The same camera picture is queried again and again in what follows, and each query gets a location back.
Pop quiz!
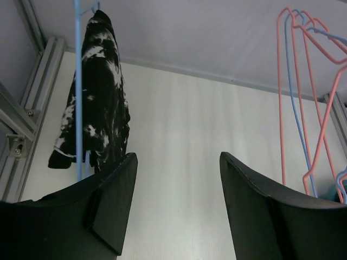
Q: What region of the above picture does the aluminium frame post left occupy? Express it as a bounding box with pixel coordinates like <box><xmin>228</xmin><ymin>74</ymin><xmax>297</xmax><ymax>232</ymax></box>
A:
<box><xmin>1</xmin><ymin>1</ymin><xmax>66</xmax><ymax>203</ymax></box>

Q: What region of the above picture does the teal plastic bin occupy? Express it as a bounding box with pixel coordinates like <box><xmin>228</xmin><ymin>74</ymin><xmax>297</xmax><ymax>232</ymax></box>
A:
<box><xmin>318</xmin><ymin>184</ymin><xmax>340</xmax><ymax>203</ymax></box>

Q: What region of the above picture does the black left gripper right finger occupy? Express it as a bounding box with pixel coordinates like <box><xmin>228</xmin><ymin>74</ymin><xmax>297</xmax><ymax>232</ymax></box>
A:
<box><xmin>220</xmin><ymin>152</ymin><xmax>346</xmax><ymax>259</ymax></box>

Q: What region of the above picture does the pink wire hanger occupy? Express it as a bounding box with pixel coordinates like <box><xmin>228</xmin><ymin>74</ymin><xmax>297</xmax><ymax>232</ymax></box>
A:
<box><xmin>277</xmin><ymin>7</ymin><xmax>346</xmax><ymax>190</ymax></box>
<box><xmin>288</xmin><ymin>9</ymin><xmax>346</xmax><ymax>204</ymax></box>

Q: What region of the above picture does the aluminium frame post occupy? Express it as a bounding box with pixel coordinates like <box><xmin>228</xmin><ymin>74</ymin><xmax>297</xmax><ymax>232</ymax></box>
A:
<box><xmin>1</xmin><ymin>1</ymin><xmax>66</xmax><ymax>203</ymax></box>
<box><xmin>330</xmin><ymin>93</ymin><xmax>347</xmax><ymax>155</ymax></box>

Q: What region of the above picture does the black white patterned garment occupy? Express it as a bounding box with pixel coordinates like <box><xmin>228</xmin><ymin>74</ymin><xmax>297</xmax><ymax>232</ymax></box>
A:
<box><xmin>48</xmin><ymin>9</ymin><xmax>131</xmax><ymax>174</ymax></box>

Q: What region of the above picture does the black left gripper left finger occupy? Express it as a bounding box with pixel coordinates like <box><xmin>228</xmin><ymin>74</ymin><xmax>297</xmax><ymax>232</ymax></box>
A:
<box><xmin>1</xmin><ymin>153</ymin><xmax>138</xmax><ymax>259</ymax></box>

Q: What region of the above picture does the pink empty wire hanger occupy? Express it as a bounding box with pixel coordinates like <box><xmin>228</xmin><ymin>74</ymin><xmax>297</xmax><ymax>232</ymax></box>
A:
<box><xmin>277</xmin><ymin>7</ymin><xmax>346</xmax><ymax>190</ymax></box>

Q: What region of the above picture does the aluminium frame post right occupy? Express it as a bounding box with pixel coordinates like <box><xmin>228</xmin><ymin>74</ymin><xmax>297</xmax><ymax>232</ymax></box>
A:
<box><xmin>330</xmin><ymin>93</ymin><xmax>347</xmax><ymax>155</ymax></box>

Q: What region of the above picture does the blue empty wire hanger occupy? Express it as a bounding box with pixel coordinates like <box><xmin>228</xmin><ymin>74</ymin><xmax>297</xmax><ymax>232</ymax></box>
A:
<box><xmin>279</xmin><ymin>12</ymin><xmax>346</xmax><ymax>197</ymax></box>

